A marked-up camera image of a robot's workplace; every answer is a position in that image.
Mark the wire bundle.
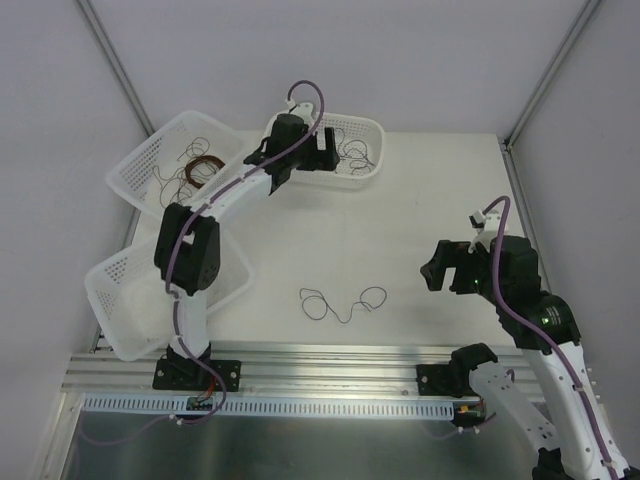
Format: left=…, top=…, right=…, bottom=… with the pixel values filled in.
left=298, top=285, right=389, bottom=325

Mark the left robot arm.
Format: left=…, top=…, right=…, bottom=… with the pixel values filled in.
left=152, top=113, right=340, bottom=391

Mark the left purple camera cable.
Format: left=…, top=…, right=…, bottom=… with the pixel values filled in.
left=163, top=80, right=329, bottom=416

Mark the right aluminium frame post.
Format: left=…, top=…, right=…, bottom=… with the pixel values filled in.
left=502, top=0, right=604, bottom=151

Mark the brown wire coil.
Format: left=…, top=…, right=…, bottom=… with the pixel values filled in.
left=151, top=137, right=227, bottom=216

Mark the left aluminium frame post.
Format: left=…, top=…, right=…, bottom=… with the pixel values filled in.
left=73, top=0, right=155, bottom=137

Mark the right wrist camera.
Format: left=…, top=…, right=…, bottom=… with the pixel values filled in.
left=468, top=210, right=502, bottom=253

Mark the white basket with brown wires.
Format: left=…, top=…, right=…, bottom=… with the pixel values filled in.
left=106, top=110, right=246, bottom=220

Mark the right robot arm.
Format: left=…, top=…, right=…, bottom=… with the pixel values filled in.
left=416, top=236, right=639, bottom=479

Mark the white basket near left arm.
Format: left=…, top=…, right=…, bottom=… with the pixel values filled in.
left=84, top=233, right=255, bottom=361

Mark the white basket with purple wires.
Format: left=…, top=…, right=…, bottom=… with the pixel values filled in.
left=290, top=112, right=386, bottom=189

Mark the aluminium frame post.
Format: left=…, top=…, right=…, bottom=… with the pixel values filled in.
left=73, top=0, right=155, bottom=137
left=502, top=0, right=604, bottom=151

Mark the aluminium mounting rail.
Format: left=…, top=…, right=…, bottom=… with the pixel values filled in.
left=59, top=340, right=576, bottom=401

